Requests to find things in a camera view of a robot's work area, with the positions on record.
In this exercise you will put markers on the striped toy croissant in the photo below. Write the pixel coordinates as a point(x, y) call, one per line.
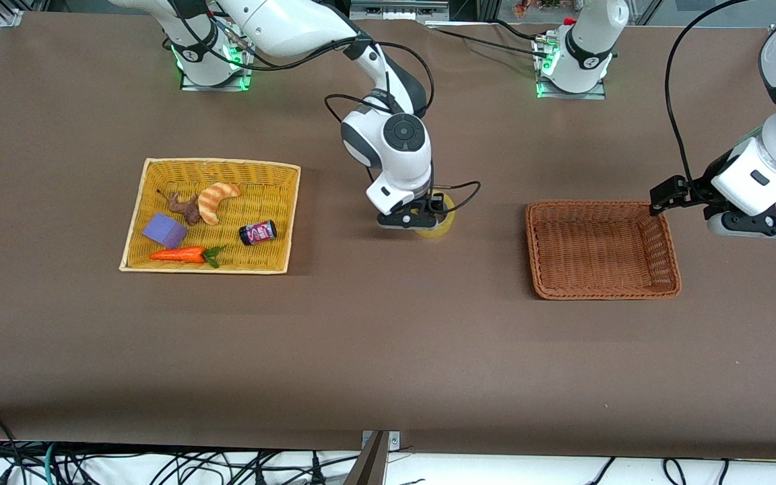
point(207, 205)

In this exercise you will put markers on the orange toy carrot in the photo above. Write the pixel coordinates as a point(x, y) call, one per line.
point(179, 254)

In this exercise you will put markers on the purple foam block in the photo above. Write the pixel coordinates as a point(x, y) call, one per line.
point(164, 230)

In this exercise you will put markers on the clear yellowish tape roll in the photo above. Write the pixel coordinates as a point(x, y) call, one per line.
point(442, 232)

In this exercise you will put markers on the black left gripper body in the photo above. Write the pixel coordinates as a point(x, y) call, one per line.
point(700, 184)

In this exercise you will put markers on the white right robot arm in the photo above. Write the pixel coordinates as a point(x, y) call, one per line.
point(294, 27)

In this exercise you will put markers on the small dark drink can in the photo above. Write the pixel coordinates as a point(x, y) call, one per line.
point(258, 233)

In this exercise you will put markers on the brown wicker basket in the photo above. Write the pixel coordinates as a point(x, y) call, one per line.
point(597, 249)

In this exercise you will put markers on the grey metal device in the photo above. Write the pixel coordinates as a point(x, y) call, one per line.
point(395, 10)

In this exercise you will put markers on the yellow wicker basket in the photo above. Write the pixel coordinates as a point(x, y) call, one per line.
point(253, 259)

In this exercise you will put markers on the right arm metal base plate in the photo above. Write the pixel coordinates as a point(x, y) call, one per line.
point(189, 85)

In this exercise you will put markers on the dark metal bar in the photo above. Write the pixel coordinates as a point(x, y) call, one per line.
point(368, 468)

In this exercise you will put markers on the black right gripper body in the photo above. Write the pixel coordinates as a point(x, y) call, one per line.
point(431, 204)

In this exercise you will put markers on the silver table edge bracket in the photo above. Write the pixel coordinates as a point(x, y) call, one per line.
point(395, 441)

